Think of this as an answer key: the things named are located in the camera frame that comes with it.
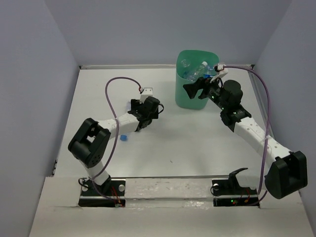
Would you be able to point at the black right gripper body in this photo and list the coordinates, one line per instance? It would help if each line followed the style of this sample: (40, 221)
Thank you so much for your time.
(212, 91)

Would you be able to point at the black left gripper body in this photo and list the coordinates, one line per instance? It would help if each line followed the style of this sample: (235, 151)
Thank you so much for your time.
(135, 104)

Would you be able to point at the clear bottle white cap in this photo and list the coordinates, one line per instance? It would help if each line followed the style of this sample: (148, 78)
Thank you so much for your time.
(196, 73)

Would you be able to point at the small blue-label bottle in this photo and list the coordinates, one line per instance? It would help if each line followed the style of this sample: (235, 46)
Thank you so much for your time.
(209, 72)

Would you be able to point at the white-cap blue-label drink bottle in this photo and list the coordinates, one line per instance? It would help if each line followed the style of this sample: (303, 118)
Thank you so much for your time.
(185, 67)

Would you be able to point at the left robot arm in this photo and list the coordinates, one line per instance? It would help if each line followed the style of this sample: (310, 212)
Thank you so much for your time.
(91, 139)

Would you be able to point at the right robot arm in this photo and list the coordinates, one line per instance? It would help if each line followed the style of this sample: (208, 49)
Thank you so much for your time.
(284, 171)

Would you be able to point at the clear bottle blue cap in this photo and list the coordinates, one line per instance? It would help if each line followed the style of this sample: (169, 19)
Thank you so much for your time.
(124, 137)

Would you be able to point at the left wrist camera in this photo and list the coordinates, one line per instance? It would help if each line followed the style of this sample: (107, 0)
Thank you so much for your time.
(145, 92)

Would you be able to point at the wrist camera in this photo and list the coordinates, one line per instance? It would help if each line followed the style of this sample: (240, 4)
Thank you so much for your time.
(145, 92)
(221, 70)

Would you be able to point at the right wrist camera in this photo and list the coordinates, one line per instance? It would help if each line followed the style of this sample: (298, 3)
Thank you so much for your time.
(221, 70)

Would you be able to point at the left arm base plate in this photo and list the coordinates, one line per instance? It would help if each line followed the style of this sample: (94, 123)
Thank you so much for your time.
(113, 197)

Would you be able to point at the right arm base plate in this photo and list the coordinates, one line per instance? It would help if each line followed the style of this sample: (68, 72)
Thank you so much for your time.
(228, 192)

